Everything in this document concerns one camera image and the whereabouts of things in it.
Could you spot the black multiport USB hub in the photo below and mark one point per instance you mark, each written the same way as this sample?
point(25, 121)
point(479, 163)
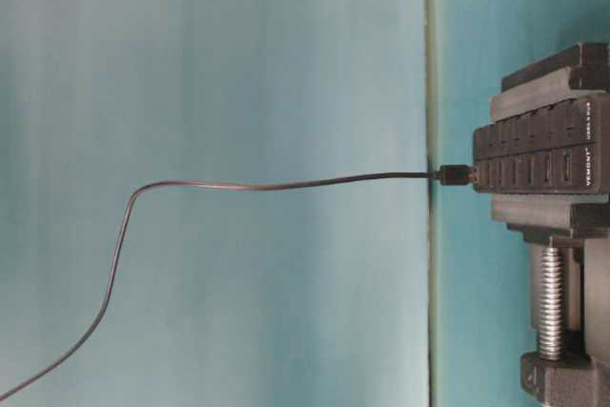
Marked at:
point(558, 149)

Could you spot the black bench vise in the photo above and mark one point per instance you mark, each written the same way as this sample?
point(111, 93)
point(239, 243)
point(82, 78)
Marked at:
point(568, 240)

